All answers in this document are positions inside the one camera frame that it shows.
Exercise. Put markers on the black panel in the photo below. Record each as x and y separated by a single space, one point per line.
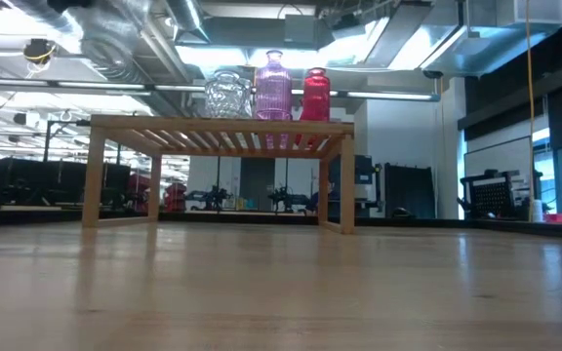
410 192

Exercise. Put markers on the black perforated cart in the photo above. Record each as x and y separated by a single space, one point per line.
493 197

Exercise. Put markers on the black equipment rack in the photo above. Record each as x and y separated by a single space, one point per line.
366 170

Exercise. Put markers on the grey door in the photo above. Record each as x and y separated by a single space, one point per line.
257 183

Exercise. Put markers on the black ceiling camera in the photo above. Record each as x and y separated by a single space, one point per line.
432 74

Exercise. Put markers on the black workstation robot arm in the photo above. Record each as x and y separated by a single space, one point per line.
210 199
288 200

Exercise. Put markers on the white paper roll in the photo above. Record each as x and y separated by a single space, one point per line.
538 210

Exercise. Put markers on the white board panel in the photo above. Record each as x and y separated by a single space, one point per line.
498 156

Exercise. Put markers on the grey ceiling unit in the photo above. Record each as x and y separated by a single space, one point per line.
305 31

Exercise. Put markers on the wooden slatted shelf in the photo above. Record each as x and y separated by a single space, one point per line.
212 126

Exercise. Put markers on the square red glass vase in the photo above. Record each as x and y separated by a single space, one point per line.
316 95

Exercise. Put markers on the long ceiling light strip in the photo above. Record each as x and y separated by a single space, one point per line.
388 95

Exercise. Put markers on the silver rectangular air duct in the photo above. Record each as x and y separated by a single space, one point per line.
456 44

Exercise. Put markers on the diamond-cut clear glass vase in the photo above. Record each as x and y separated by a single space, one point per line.
228 95

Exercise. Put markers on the red bin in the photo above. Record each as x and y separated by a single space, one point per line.
559 218

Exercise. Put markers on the silver round air duct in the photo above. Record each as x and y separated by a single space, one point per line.
110 44

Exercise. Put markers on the red tool cabinet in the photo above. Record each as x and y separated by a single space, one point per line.
175 197
139 192

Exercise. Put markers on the wide ribbed pink glass vase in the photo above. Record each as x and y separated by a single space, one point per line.
273 90

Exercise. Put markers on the black workstation frame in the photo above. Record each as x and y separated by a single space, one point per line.
42 180

